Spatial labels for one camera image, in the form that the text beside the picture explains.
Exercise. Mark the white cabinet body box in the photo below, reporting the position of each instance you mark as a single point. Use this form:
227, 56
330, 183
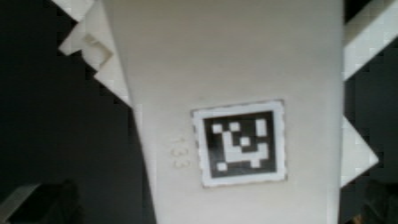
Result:
369, 33

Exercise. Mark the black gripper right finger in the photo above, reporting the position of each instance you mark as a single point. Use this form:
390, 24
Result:
367, 205

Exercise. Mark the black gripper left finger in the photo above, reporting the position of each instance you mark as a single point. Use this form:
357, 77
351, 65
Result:
42, 204

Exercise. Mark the white cabinet top block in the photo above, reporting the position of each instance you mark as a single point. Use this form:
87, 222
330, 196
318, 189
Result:
231, 64

